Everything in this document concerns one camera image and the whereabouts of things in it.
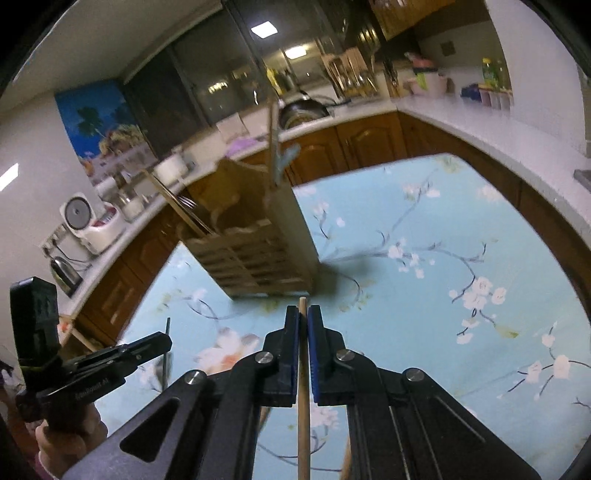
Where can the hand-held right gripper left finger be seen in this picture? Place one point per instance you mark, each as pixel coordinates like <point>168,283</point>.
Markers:
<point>294,364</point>

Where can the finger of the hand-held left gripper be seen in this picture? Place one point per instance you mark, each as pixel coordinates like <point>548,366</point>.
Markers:
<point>122,364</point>
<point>147,344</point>

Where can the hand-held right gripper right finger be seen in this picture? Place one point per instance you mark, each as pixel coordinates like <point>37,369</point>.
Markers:
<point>315,360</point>

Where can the metal chopstick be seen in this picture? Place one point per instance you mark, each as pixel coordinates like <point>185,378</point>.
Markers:
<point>165,369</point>

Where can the wooden utensil holder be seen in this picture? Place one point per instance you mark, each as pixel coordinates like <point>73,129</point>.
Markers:
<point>258,258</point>

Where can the person's left hand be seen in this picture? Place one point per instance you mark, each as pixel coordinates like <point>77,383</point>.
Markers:
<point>69,441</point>

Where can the steel electric kettle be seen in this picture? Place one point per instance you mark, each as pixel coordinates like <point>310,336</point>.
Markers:
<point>64,274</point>

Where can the floral light blue tablecloth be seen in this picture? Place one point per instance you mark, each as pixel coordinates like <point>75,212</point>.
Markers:
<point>415,323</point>

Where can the white rice cooker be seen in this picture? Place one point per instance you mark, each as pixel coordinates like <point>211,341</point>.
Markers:
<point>104,230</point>

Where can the small glass-lid cooker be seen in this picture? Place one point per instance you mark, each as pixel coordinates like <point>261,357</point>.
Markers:
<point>128,204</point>

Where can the rectangular ceiling light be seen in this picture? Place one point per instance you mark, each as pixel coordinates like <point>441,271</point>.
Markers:
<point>9,175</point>

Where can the white pot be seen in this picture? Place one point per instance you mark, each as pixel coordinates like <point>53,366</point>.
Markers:
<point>171,168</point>

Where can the purple cloth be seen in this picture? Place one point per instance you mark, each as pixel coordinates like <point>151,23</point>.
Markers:
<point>241,146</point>

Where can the wooden base cabinets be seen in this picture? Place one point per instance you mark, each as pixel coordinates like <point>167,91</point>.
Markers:
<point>364,138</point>

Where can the hanging dish towel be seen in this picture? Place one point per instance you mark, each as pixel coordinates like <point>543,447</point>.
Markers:
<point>231,127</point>

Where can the black wok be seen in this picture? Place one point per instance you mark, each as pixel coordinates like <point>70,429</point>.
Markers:
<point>304,110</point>

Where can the sink faucet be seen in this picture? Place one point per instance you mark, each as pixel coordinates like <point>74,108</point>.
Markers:
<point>255,97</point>

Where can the dark bottle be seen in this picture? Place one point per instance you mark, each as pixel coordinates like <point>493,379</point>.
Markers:
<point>287,81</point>

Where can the yellow bottle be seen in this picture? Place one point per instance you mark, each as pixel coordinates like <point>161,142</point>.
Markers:
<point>274,81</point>

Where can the dark kitchen window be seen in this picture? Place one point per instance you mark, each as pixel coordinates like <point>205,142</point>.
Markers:
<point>221,69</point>

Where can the white kitchen countertop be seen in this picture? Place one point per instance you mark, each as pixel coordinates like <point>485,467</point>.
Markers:
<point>485,129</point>

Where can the dark knife block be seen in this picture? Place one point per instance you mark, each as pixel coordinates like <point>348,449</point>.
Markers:
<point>392,78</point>

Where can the pink and white containers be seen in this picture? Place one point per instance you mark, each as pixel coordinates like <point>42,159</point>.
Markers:
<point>427,78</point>

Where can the row of seasoning jars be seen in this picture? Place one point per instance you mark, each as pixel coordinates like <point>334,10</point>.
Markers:
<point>496,98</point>

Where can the steel gas stove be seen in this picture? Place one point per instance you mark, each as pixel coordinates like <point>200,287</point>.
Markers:
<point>582,177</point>

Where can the green bottle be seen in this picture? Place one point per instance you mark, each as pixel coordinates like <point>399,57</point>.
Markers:
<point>491,71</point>

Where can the wall socket strip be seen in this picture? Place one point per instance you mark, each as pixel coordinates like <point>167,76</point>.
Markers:
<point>53,240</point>

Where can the palm and fruit wall poster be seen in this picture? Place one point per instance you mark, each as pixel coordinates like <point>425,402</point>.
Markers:
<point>97,124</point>

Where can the wall outlet plate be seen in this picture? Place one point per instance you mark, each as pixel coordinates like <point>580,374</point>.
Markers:
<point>448,47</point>

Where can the wooden wall cabinets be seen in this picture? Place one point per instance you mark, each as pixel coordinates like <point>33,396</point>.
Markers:
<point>401,14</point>

